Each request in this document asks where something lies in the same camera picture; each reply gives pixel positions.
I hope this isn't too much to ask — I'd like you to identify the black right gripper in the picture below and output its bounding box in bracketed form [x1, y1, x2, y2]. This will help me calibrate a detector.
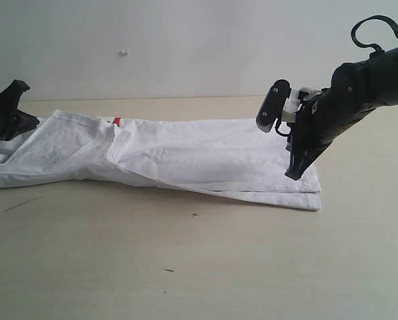
[285, 88, 375, 180]

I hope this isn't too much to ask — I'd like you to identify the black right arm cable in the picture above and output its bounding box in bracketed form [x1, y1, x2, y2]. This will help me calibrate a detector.
[350, 14, 398, 56]

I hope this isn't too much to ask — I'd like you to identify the white t-shirt red Chinese patch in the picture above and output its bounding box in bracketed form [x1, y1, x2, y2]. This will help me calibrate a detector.
[0, 110, 321, 211]

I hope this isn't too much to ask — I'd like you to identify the right wrist camera black silver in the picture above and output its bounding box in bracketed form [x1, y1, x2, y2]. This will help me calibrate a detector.
[256, 79, 322, 133]

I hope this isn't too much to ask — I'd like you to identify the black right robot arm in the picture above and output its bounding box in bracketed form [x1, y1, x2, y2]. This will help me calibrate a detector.
[285, 48, 398, 180]

